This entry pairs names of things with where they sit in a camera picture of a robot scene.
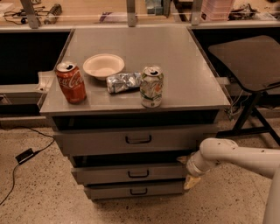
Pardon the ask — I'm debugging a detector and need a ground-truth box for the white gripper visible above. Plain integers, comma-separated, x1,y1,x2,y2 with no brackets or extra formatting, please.
177,151,217,190

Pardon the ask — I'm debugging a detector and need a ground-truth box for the grey drawer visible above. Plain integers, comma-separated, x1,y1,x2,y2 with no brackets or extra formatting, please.
72,162,186,186
54,124,217,156
84,178,184,200

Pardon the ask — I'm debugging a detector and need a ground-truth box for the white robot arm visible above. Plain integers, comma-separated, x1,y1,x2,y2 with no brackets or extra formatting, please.
177,137,280,224

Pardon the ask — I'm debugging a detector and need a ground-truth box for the grey bottom drawer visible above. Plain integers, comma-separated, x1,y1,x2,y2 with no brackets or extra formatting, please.
84,178,184,200

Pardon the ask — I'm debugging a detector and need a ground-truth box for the grey drawer cabinet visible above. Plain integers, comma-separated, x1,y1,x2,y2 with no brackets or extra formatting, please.
39,26,231,201

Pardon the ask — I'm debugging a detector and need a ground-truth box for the grey top drawer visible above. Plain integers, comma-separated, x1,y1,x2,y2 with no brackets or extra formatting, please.
54,124,217,156

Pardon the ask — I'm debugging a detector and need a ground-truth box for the white green soda can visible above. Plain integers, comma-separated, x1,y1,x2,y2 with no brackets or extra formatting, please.
140,65,164,108

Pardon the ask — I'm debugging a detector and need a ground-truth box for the silver crumpled chip bag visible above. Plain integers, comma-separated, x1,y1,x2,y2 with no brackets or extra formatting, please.
106,73,141,94

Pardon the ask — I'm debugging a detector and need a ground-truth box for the black chair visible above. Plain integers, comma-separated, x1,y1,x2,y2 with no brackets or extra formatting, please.
208,35,280,144

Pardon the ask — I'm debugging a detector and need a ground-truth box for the white paper bowl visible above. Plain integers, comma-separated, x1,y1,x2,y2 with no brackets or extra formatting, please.
83,53,124,81

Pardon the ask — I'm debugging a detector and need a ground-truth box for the red cola can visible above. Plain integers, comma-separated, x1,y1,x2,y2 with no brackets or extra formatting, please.
55,61,87,104

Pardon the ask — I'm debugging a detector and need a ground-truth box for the black power adapter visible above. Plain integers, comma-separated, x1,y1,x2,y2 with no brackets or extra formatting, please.
16,148,34,165

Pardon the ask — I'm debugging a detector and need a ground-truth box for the pink plastic container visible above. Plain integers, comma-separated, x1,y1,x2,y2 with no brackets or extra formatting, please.
201,0,235,21

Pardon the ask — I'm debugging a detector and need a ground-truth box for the grey side bin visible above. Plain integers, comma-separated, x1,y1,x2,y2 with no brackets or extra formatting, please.
0,71,55,116

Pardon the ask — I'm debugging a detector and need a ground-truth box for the black floor cable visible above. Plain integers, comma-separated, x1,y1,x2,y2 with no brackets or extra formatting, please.
0,125,56,207

